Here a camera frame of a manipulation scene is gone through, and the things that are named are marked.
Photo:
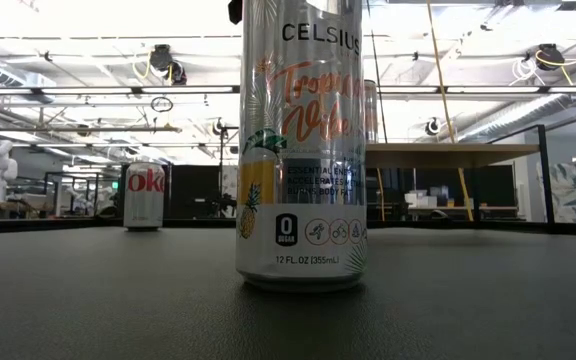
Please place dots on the grey camera on mount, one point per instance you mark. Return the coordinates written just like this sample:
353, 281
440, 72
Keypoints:
43, 225

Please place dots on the wooden shelf with black legs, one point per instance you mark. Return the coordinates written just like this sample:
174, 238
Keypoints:
443, 156

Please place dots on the white patterned curtain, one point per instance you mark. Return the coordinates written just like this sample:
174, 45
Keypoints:
230, 185

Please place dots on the long wooden desk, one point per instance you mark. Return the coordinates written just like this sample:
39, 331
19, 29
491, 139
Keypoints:
488, 208

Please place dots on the black stand frame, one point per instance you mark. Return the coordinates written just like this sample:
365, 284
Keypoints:
222, 165

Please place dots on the black partition panel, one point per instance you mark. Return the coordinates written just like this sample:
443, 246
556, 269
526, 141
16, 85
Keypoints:
193, 185

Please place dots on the Celsius Tropical Vibe can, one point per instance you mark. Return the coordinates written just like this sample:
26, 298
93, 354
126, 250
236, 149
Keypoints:
372, 115

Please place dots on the leaf patterned curtain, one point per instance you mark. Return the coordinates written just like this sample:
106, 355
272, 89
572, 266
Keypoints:
573, 190

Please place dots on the dark can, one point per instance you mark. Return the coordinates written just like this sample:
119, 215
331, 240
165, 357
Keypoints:
300, 150

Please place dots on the white box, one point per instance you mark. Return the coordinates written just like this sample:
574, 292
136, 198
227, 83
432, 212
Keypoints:
418, 200

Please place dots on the black background robot arm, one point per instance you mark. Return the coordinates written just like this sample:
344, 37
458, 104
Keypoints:
215, 205

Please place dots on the ceiling light strip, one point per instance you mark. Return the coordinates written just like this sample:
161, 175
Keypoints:
93, 90
493, 89

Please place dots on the silver Diet Coke can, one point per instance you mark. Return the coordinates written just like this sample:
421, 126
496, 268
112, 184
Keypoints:
143, 210

